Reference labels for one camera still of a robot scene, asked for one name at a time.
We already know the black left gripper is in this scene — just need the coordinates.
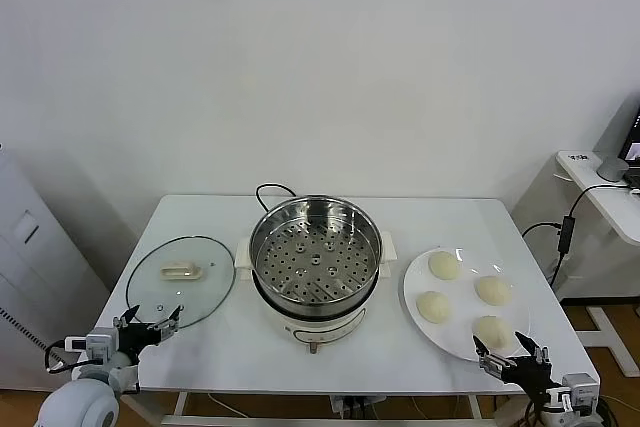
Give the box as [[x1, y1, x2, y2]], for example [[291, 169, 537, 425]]
[[112, 304, 184, 363]]

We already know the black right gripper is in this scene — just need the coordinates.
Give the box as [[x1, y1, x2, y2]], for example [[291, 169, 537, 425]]
[[472, 330, 557, 398]]

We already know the white steamed baozi bun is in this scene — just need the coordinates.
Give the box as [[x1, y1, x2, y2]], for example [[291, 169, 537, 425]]
[[415, 290, 453, 323], [473, 275, 516, 306], [427, 249, 462, 281], [472, 315, 514, 351]]

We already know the glass lid with cream handle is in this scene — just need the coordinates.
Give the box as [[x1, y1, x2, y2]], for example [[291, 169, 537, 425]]
[[125, 234, 236, 331]]

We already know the stainless steel steamer basket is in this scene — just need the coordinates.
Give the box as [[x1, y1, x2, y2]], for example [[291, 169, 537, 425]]
[[248, 194, 385, 309]]

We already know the large white round plate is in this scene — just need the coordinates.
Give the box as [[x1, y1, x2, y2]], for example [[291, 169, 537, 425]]
[[403, 246, 532, 363]]

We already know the light grey cabinet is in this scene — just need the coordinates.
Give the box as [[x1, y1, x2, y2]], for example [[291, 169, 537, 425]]
[[0, 144, 111, 391]]

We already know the white side table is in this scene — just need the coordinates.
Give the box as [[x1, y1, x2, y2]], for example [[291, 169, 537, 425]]
[[509, 149, 640, 378]]

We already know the cream white electric cooker base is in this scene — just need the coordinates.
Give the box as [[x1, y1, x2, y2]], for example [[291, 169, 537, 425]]
[[234, 231, 400, 354]]

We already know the white power strip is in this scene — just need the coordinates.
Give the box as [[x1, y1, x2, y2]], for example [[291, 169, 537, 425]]
[[329, 395, 386, 418]]

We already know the small grey cylinder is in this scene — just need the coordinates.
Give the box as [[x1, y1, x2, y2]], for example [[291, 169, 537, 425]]
[[597, 155, 630, 182]]

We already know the laptop with dark screen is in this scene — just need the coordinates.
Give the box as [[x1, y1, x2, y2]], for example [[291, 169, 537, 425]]
[[618, 105, 640, 171]]

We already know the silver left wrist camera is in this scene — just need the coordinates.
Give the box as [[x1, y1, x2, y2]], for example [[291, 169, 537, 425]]
[[63, 327, 120, 363]]

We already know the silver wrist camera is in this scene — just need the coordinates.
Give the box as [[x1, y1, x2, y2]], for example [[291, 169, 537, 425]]
[[559, 371, 600, 413], [63, 327, 120, 363]]

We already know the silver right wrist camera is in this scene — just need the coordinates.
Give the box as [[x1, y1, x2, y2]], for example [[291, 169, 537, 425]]
[[559, 371, 600, 413]]

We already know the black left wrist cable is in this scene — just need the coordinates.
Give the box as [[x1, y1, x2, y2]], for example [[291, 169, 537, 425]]
[[43, 340, 81, 374]]

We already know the white table frame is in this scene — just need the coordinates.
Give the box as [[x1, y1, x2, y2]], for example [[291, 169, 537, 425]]
[[162, 389, 591, 427]]

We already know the black cooker power cord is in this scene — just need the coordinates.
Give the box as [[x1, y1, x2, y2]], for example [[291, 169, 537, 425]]
[[255, 183, 301, 213]]

